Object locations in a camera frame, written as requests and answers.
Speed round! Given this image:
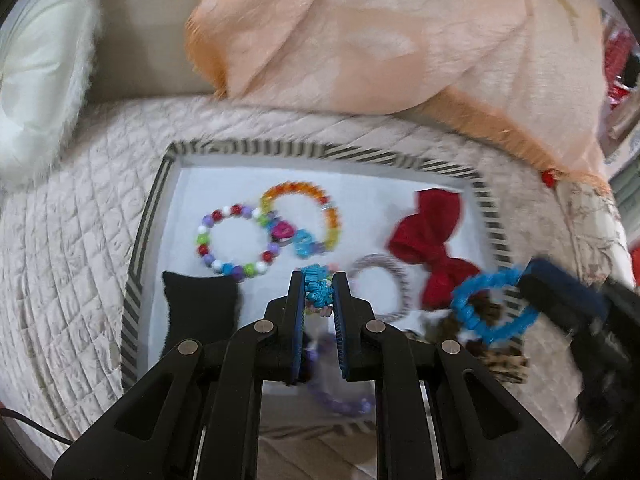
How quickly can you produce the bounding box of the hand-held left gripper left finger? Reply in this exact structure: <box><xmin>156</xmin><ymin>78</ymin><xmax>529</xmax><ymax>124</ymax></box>
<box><xmin>52</xmin><ymin>270</ymin><xmax>305</xmax><ymax>480</ymax></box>

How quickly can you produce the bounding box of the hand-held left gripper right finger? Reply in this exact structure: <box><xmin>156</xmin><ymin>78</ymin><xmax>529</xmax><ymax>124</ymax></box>
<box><xmin>334</xmin><ymin>272</ymin><xmax>581</xmax><ymax>480</ymax></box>

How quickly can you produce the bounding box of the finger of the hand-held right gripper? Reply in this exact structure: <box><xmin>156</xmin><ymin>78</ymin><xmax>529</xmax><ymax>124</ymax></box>
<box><xmin>520</xmin><ymin>259</ymin><xmax>608</xmax><ymax>321</ymax></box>

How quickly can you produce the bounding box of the teal flower bead bracelet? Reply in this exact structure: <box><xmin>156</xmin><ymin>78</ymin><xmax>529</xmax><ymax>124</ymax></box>
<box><xmin>300</xmin><ymin>264</ymin><xmax>335</xmax><ymax>317</ymax></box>

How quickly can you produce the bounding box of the purple bead bracelet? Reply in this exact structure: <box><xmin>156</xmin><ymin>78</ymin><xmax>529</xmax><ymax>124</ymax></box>
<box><xmin>305</xmin><ymin>335</ymin><xmax>376</xmax><ymax>416</ymax></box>

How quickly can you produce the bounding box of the grey striped hair tie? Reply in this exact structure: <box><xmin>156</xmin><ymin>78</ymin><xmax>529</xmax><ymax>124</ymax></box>
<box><xmin>347</xmin><ymin>254</ymin><xmax>413</xmax><ymax>325</ymax></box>

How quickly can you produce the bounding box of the blue chunky bead bracelet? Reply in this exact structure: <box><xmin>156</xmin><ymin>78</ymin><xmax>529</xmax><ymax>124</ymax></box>
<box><xmin>451</xmin><ymin>269</ymin><xmax>542</xmax><ymax>346</ymax></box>

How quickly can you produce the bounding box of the red velvet bow hair clip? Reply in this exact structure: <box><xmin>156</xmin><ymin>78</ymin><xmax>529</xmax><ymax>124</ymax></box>
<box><xmin>389</xmin><ymin>189</ymin><xmax>483</xmax><ymax>311</ymax></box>

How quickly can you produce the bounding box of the orange rainbow bead bracelet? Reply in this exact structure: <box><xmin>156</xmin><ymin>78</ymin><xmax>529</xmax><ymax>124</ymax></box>
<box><xmin>260</xmin><ymin>181</ymin><xmax>342</xmax><ymax>257</ymax></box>

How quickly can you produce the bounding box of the multicolour round bead bracelet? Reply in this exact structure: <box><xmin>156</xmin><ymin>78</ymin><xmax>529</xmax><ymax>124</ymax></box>
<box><xmin>196</xmin><ymin>203</ymin><xmax>281</xmax><ymax>281</ymax></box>

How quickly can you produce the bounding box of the striped mirror tray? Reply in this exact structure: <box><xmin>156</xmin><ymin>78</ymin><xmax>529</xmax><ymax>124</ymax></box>
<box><xmin>119</xmin><ymin>139</ymin><xmax>531</xmax><ymax>443</ymax></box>

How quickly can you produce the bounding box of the floral cushion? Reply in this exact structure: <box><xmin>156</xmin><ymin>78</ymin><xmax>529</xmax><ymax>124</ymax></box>
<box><xmin>555</xmin><ymin>180</ymin><xmax>638</xmax><ymax>291</ymax></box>

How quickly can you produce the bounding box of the black velvet cushion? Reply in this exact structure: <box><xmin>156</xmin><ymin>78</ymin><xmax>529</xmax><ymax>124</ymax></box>
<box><xmin>161</xmin><ymin>270</ymin><xmax>241</xmax><ymax>361</ymax></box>

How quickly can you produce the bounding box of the beige quilted bedspread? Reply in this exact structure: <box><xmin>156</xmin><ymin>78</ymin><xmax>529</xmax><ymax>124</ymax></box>
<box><xmin>0</xmin><ymin>95</ymin><xmax>601</xmax><ymax>480</ymax></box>

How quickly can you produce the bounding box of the peach fringed blanket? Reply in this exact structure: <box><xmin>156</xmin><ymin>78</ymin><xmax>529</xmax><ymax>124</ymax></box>
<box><xmin>185</xmin><ymin>0</ymin><xmax>613</xmax><ymax>196</ymax></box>

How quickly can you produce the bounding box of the white round fringed pillow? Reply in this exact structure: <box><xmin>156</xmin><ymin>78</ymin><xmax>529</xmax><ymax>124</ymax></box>
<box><xmin>0</xmin><ymin>0</ymin><xmax>101</xmax><ymax>191</ymax></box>

